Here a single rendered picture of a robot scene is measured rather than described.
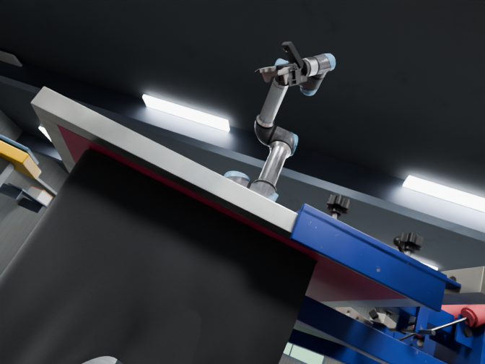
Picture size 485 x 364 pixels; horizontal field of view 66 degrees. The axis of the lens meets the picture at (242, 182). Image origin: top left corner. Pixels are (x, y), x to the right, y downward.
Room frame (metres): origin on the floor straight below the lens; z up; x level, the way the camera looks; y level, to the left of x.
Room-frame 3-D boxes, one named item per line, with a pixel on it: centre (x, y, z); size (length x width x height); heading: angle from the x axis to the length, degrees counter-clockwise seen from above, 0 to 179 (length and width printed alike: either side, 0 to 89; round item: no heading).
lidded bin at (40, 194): (9.34, 4.40, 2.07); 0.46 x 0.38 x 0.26; 165
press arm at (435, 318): (0.94, -0.56, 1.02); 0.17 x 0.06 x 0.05; 95
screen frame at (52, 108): (0.89, 0.00, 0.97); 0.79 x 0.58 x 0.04; 95
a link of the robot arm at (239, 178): (1.58, 0.03, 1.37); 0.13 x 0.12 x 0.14; 89
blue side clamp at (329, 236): (0.64, -0.26, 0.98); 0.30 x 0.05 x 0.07; 95
